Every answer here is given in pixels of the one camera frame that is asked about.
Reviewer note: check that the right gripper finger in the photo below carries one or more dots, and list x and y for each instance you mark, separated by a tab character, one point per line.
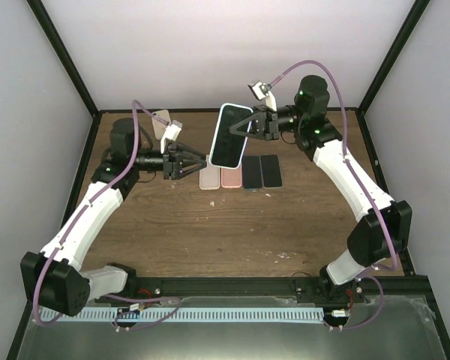
248	116
252	132

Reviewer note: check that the black frame post left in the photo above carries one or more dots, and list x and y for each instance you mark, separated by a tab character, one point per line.
49	29

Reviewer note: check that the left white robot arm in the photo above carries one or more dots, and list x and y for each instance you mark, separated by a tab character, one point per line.
53	278

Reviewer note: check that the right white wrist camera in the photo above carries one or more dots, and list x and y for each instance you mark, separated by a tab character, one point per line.
263	92

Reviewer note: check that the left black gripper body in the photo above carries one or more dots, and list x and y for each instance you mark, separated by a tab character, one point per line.
169	166

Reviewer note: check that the light blue slotted strip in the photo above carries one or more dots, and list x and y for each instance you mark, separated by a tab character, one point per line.
203	315

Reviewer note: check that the black front rail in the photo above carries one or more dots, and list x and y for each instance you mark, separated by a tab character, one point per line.
302	288

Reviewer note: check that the green phone from beige case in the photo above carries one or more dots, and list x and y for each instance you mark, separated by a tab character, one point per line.
271	171

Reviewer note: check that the black frame post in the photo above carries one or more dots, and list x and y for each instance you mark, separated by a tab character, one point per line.
403	35
49	29

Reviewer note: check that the black frame post right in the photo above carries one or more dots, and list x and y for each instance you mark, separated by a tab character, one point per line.
403	35

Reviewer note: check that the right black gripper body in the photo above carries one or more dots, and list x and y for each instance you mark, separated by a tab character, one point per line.
271	128

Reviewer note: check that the blue cased phone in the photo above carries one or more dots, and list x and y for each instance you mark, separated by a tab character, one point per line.
227	149

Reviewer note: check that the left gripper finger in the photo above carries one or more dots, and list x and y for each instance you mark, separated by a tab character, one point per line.
187	167
183	151

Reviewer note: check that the black screen phone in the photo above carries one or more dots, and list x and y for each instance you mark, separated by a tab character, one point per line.
251	173

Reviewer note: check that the pink phone case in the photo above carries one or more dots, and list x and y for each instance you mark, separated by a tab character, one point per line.
231	178

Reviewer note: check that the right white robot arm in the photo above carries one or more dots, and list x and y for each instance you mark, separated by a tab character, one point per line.
383	224

